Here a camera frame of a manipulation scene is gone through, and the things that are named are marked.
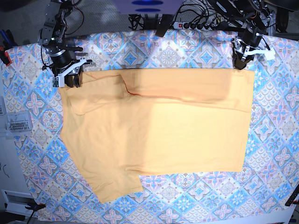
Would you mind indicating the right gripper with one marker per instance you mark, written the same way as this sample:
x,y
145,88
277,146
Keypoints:
x,y
65,64

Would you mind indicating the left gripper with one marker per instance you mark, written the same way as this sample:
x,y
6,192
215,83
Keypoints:
x,y
246,46

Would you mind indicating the yellow T-shirt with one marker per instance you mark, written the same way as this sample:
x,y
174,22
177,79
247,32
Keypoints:
x,y
122,124

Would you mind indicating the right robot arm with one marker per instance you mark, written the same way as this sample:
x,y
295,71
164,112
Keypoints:
x,y
52,34

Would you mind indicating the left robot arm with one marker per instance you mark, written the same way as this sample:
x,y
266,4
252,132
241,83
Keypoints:
x,y
250,19

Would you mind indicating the clear plastic screw box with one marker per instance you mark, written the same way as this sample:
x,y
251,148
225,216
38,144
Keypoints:
x,y
18,122

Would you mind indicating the red black clamp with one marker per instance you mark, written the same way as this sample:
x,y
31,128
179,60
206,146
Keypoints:
x,y
4,57

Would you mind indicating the white power strip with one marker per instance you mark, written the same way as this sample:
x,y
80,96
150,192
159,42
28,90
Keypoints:
x,y
193,26

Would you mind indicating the orange black bar clamp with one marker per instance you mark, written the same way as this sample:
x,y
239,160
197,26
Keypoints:
x,y
35,207

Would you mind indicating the black clamp right edge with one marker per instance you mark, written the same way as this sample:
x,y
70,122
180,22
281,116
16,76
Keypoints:
x,y
292,200

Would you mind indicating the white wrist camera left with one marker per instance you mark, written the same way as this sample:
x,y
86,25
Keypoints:
x,y
270,55

